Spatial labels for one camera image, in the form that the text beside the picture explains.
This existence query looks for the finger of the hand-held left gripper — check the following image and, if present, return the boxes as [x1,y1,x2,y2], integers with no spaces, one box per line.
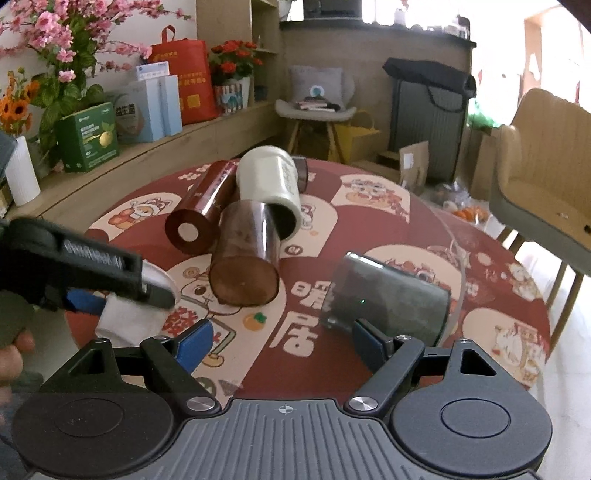
[34,279,110,318]
[53,228,177,311]

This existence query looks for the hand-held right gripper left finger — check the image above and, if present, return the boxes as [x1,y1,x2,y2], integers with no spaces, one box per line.
[39,318,222,418]

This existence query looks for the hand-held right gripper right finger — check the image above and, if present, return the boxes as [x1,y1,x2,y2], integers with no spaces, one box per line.
[346,318,514,415]

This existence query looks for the grey translucent cup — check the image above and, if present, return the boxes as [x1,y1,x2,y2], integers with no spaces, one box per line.
[318,251,451,348]

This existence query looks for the small white cup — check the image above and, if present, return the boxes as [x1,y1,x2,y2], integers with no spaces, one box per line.
[95,260,179,348]

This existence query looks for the wide brown translucent cup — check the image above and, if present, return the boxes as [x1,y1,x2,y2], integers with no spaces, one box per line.
[209,199,281,308]

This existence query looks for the slim brown translucent cup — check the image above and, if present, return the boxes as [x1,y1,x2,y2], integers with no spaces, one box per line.
[165,160,241,256]

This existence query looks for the large cream cup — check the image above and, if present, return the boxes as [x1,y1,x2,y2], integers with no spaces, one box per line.
[236,146,304,241]

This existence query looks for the small dark brown cup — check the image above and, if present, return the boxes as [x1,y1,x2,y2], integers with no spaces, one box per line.
[292,157,309,193]

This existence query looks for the person's left hand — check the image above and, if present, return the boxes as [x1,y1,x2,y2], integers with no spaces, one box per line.
[0,331,37,418]

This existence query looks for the white paper roll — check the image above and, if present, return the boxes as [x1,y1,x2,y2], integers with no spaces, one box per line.
[4,135,41,208]

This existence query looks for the dark grey box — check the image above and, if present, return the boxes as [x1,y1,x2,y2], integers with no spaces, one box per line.
[0,133,20,186]

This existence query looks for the wooden ledge bench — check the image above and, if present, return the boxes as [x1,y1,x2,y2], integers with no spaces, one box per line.
[0,99,283,220]

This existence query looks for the clear glass turntable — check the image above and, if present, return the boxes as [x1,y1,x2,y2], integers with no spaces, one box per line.
[92,159,467,365]

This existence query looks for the green carton box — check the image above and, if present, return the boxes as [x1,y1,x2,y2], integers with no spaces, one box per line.
[54,102,122,174]

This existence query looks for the orange artificial sunflowers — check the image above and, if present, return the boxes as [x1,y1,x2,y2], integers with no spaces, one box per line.
[0,69,43,138]

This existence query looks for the white box with green print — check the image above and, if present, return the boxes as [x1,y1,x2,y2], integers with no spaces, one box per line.
[113,91,141,143]

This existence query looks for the light blue carton box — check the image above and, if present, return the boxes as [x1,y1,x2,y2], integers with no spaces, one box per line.
[127,62,171,144]

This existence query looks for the bag of oranges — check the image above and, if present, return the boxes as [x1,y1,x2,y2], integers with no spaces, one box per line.
[450,205,492,224]

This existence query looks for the narrow light blue box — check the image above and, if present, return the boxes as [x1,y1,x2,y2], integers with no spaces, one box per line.
[159,74,184,137]

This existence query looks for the brown cardboard box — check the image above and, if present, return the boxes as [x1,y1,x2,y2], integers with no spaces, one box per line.
[399,141,435,191]

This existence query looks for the yellow paper bag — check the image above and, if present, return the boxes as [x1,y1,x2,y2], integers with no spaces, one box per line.
[333,111,384,165]

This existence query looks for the red tote bag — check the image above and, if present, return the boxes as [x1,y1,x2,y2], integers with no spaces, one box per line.
[148,25,221,127]

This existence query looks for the grey ribbed suitcase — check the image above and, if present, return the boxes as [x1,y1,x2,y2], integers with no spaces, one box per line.
[389,76,468,184]

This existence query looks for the grey shell chair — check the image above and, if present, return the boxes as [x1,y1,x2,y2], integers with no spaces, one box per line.
[275,76,359,163]

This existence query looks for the potted red flowers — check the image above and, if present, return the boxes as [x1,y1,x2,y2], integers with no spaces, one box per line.
[208,40,265,116]

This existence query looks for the pink artificial blossom branches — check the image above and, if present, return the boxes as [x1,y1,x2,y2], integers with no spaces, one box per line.
[0,0,195,162]

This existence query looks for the beige upholstered chair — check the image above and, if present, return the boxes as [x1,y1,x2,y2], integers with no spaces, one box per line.
[488,88,591,343]

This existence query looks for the stack of books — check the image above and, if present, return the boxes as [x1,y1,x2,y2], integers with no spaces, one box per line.
[295,98,341,114]

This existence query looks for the grey cushion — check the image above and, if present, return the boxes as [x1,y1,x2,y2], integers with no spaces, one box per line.
[289,65,345,110]

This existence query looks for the wooden shelf cabinet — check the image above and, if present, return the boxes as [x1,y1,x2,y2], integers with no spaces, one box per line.
[196,0,283,108]

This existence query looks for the black bag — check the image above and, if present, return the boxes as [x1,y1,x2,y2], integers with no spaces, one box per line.
[383,57,478,112]

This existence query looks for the wooden bar counter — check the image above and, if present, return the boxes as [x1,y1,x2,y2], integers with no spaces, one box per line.
[279,18,478,158]

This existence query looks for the black appliance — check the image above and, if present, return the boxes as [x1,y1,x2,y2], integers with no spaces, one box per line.
[302,0,363,20]

